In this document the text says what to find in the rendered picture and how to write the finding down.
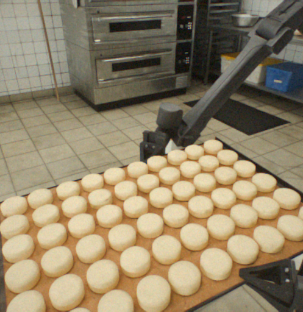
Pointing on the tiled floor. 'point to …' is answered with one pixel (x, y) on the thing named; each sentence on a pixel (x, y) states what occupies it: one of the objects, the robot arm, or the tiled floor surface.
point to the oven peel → (48, 49)
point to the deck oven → (128, 49)
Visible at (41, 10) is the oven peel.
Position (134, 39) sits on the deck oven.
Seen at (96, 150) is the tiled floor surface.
